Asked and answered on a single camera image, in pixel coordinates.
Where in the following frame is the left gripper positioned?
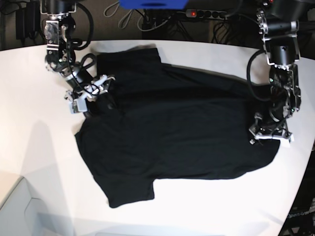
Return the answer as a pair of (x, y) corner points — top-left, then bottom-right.
(249, 112), (294, 145)

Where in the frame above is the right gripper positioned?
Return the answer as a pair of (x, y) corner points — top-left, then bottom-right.
(64, 72), (116, 102)

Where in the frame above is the black graphic t-shirt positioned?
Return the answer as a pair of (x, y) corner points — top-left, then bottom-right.
(75, 48), (280, 208)

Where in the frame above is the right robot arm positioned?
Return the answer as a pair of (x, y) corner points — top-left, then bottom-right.
(40, 0), (115, 103)

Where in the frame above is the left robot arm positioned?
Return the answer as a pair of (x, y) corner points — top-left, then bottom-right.
(247, 0), (315, 146)

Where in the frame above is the black device on floor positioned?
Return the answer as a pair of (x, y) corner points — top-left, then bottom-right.
(15, 1), (40, 40)

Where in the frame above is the blue box overhead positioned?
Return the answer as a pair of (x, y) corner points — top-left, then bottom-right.
(119, 0), (188, 9)

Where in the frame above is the black power strip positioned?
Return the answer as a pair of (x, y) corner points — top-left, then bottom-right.
(185, 9), (226, 20)

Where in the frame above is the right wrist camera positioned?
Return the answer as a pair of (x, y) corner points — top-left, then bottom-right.
(69, 98), (88, 114)

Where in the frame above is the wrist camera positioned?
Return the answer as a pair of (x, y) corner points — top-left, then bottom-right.
(280, 137), (294, 148)
(69, 98), (88, 114)

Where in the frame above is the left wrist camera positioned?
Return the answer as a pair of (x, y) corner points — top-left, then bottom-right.
(280, 137), (294, 148)

